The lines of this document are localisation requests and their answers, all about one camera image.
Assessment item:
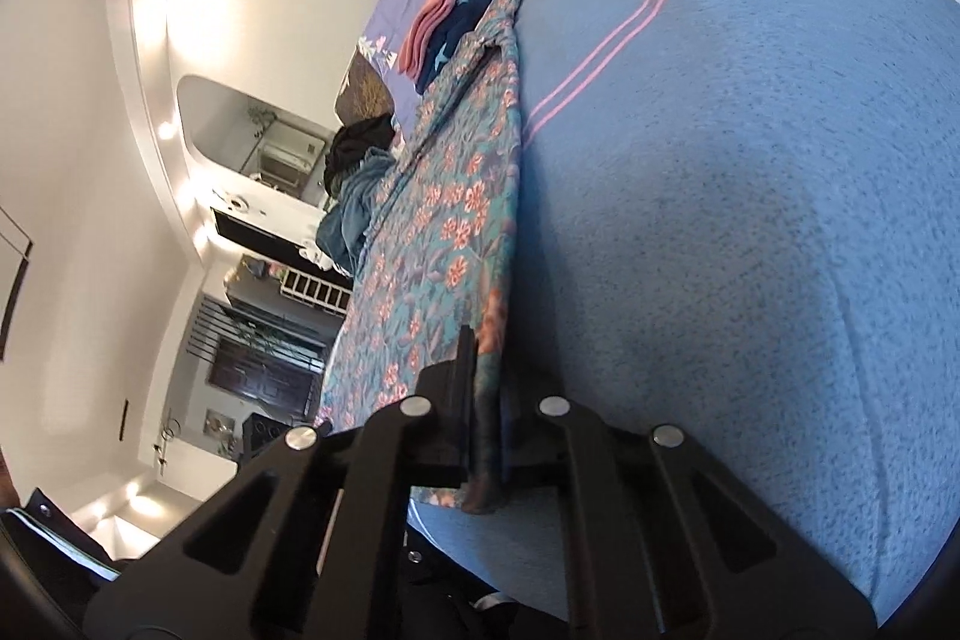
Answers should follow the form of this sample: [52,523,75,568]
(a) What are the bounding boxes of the black clothing pile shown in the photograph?
[324,113,395,198]

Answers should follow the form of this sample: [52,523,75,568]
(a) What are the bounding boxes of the blue denim clothing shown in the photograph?
[316,148,395,276]

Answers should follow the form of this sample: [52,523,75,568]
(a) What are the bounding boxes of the teal floral garment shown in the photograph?
[317,0,523,513]

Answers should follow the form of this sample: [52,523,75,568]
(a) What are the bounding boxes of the navy star-patterned cloth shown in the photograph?
[415,0,491,96]

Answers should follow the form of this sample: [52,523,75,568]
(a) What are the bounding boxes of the brown patterned pillow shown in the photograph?
[334,50,394,127]

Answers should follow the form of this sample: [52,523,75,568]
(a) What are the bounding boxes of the pink folded cloth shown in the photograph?
[395,0,457,80]

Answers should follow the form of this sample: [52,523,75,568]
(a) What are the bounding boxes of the wall mirror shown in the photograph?
[178,74,335,206]

